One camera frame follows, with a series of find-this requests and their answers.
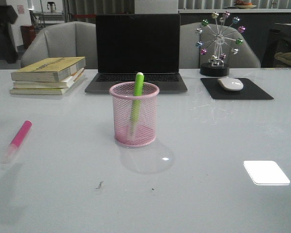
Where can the black mouse pad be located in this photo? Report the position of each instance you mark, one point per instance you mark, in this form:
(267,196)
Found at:
(250,91)

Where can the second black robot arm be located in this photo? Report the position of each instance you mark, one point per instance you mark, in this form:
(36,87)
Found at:
(7,49)

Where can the red trash bin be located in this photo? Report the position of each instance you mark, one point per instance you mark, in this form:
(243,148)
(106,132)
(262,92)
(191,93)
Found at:
(28,34)

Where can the cream book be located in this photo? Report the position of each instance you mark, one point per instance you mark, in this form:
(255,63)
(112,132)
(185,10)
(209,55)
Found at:
(40,91)
(65,83)

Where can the pink mesh pen holder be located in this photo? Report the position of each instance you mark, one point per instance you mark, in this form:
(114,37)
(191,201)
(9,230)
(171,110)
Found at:
(134,117)

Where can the right grey armchair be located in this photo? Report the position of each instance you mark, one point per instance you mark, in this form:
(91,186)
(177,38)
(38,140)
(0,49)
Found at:
(196,47)

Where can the grey armchair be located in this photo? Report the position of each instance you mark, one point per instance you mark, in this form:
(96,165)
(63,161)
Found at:
(64,40)
(196,47)

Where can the top yellow book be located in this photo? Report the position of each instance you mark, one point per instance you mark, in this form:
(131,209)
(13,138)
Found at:
(50,69)

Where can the fruit bowl on counter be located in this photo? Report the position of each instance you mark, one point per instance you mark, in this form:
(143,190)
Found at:
(241,4)

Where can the left grey armchair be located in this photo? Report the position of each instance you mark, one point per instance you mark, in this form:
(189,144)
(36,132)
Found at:
(64,40)

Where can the pink highlighter pen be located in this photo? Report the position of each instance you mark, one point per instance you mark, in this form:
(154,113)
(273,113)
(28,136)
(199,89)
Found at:
(16,142)

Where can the middle cream book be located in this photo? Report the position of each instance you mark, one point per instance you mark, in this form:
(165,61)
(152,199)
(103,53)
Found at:
(65,83)

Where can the ferris wheel desk ornament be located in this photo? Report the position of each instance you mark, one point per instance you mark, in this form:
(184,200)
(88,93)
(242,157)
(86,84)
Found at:
(216,65)

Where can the white computer mouse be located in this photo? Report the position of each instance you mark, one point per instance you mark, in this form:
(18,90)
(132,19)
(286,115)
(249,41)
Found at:
(230,84)

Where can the dark grey laptop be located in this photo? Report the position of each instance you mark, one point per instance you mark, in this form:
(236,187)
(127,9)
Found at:
(132,43)

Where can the bottom cream book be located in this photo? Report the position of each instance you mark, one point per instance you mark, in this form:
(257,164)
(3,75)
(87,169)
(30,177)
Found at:
(40,91)

